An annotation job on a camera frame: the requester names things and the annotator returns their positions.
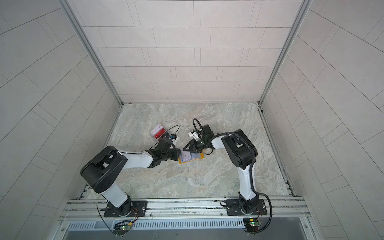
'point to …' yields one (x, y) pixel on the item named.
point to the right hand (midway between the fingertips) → (185, 151)
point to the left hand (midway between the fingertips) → (185, 150)
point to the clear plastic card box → (158, 131)
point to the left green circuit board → (121, 229)
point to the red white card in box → (158, 131)
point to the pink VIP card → (186, 155)
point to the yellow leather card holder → (194, 156)
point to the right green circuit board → (251, 225)
